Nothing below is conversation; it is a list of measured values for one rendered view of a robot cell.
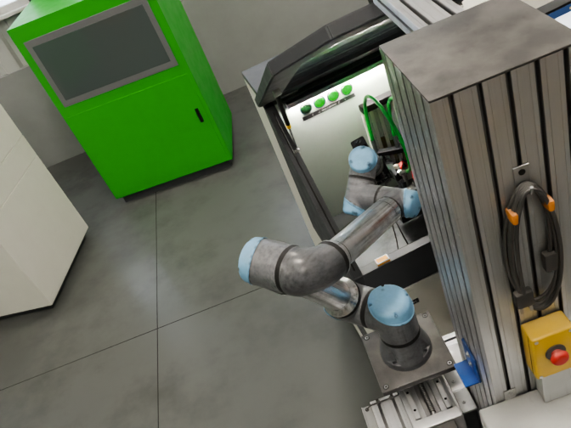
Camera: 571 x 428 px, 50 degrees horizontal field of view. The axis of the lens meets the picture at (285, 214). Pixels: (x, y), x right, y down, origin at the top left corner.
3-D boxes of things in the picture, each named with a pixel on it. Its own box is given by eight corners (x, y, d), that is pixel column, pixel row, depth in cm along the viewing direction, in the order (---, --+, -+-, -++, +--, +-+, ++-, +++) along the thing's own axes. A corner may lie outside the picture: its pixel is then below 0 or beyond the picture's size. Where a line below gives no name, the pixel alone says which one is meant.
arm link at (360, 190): (370, 217, 164) (377, 177, 164) (336, 211, 170) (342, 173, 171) (383, 221, 170) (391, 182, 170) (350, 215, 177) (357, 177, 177)
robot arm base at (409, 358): (440, 359, 173) (433, 338, 167) (390, 379, 173) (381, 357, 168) (421, 322, 185) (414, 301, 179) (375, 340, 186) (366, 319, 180)
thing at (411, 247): (373, 304, 230) (363, 275, 221) (369, 296, 234) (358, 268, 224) (517, 232, 233) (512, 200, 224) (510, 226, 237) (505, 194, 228)
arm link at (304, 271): (314, 271, 128) (421, 178, 160) (274, 261, 134) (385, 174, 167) (322, 316, 133) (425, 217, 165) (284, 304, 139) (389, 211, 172)
